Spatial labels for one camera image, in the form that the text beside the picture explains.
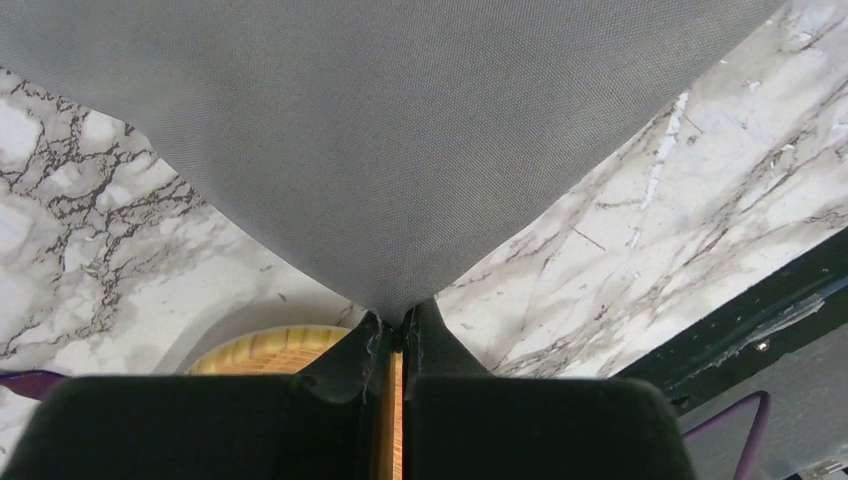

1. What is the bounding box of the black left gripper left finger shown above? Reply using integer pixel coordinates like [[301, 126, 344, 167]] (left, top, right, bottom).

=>
[[3, 315, 391, 479]]

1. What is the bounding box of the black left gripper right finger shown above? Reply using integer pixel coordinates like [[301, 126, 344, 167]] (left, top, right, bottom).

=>
[[402, 300, 694, 479]]

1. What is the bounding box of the woven yellow wicker tray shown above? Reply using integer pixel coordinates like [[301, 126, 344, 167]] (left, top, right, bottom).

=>
[[187, 325, 403, 480]]

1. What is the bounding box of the grey scalloped cloth placemat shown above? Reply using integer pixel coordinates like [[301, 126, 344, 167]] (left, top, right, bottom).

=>
[[1, 1, 779, 324]]

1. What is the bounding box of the purple iridescent fork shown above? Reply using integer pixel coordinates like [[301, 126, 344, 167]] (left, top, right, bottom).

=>
[[0, 370, 66, 401]]

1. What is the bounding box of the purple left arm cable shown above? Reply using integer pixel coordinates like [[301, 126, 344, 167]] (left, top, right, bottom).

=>
[[682, 390, 772, 480]]

